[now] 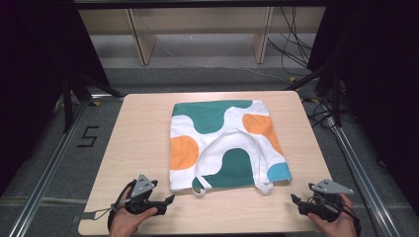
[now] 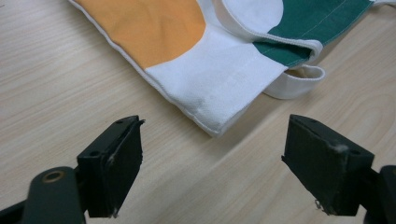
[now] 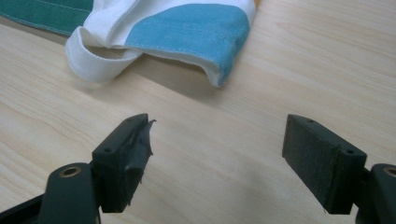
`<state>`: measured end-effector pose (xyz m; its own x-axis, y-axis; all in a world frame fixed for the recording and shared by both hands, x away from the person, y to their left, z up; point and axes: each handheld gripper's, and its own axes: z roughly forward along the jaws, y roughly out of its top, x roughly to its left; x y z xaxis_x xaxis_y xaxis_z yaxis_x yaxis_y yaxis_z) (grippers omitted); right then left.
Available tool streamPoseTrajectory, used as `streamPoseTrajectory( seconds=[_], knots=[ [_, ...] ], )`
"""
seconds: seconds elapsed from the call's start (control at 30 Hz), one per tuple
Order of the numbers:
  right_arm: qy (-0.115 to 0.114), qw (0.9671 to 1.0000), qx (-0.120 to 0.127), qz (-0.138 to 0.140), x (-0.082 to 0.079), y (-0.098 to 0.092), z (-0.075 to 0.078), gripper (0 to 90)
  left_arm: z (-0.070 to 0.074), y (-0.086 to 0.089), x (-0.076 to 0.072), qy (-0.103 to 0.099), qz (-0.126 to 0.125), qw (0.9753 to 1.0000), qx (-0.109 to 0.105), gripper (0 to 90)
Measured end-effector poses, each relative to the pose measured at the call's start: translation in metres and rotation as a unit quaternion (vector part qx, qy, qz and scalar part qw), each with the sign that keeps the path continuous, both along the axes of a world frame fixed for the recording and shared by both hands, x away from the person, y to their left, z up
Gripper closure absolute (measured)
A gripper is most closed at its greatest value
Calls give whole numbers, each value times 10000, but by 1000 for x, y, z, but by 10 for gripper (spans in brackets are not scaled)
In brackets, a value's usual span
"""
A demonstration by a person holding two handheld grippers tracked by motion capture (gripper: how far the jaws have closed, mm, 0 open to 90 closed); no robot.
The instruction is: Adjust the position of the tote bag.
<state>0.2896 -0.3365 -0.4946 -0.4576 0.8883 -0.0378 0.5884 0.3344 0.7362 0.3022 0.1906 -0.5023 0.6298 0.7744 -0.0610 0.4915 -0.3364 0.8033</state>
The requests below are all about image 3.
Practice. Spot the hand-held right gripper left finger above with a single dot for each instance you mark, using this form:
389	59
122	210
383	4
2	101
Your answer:
120	161

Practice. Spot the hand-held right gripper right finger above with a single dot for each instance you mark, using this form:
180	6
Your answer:
317	161

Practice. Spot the white and blue garment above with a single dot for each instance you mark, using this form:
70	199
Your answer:
193	34

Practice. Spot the green cloth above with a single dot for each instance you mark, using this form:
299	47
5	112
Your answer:
43	14

